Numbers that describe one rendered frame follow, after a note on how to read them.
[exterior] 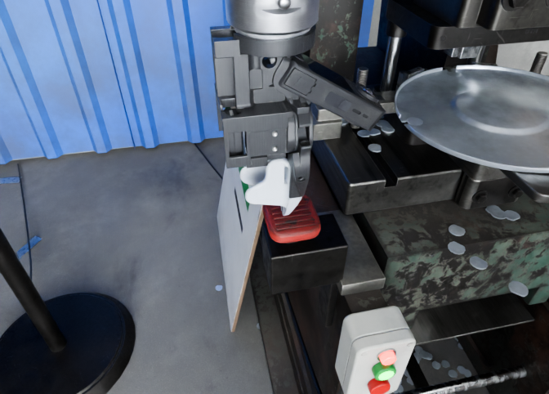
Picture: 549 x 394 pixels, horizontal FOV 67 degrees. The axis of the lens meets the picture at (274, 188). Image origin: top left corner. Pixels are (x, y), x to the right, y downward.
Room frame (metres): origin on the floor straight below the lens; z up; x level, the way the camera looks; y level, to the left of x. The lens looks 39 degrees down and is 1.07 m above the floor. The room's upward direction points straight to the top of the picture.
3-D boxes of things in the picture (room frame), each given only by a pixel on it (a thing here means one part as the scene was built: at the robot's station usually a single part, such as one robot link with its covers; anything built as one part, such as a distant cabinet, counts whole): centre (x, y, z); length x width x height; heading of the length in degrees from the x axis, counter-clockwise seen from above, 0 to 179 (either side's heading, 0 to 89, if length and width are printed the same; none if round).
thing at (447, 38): (0.65, -0.29, 0.86); 0.20 x 0.16 x 0.05; 102
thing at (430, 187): (0.65, -0.29, 0.68); 0.45 x 0.30 x 0.06; 102
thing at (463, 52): (0.64, -0.30, 0.84); 0.05 x 0.03 x 0.04; 102
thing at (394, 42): (0.69, -0.20, 0.81); 0.02 x 0.02 x 0.14
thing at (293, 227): (0.35, -0.02, 0.71); 0.07 x 0.06 x 0.08; 12
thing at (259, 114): (0.35, 0.01, 0.90); 0.09 x 0.08 x 0.12; 102
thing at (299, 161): (0.33, -0.02, 0.84); 0.05 x 0.02 x 0.09; 12
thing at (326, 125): (0.61, -0.13, 0.76); 0.17 x 0.06 x 0.10; 102
